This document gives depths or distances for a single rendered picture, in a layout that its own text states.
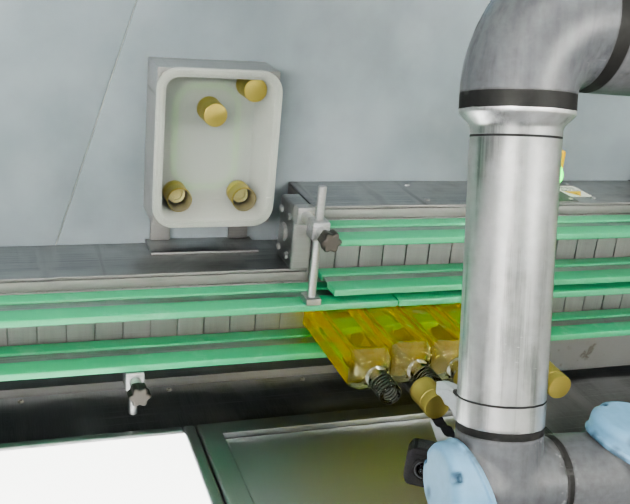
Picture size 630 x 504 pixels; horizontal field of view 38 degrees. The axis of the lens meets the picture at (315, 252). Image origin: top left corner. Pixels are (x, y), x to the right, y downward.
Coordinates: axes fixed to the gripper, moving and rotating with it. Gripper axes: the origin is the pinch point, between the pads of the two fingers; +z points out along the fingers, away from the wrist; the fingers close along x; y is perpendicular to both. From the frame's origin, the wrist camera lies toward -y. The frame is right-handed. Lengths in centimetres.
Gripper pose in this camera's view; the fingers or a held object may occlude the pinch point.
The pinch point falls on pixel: (435, 403)
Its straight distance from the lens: 112.4
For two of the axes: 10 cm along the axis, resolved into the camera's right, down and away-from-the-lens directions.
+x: 1.2, -9.3, -3.4
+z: -3.3, -3.6, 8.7
